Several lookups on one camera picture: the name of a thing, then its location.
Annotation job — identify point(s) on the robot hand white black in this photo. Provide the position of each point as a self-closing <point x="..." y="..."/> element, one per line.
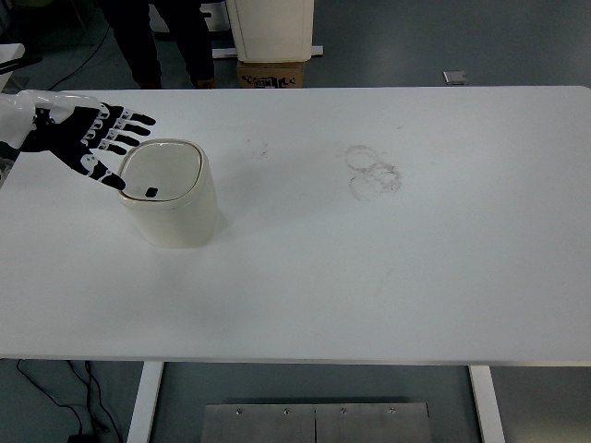
<point x="60" y="134"/>

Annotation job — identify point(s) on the small cream trash bin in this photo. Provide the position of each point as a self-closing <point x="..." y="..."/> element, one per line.
<point x="173" y="217"/>

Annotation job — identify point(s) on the large cream trash bin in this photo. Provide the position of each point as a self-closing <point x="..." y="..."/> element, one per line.
<point x="277" y="27"/>

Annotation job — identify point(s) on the white side table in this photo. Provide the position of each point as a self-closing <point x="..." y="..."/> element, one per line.
<point x="9" y="51"/>

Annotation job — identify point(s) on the person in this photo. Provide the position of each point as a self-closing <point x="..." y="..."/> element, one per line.
<point x="143" y="41"/>

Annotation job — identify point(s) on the brown cardboard box black print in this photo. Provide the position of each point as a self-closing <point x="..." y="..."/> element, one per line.
<point x="277" y="74"/>

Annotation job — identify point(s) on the white background table foot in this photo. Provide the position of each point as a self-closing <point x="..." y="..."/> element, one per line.
<point x="317" y="50"/>

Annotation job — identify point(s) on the white table leg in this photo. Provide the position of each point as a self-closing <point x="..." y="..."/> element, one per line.
<point x="145" y="406"/>
<point x="487" y="406"/>

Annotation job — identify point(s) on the black power adapter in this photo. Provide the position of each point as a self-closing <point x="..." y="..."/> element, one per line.
<point x="77" y="438"/>

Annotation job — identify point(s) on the grey metal plate with screws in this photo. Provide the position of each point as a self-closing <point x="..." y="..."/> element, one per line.
<point x="277" y="427"/>

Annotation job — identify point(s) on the small grey floor plate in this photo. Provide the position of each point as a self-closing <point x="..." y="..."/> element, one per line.
<point x="454" y="76"/>

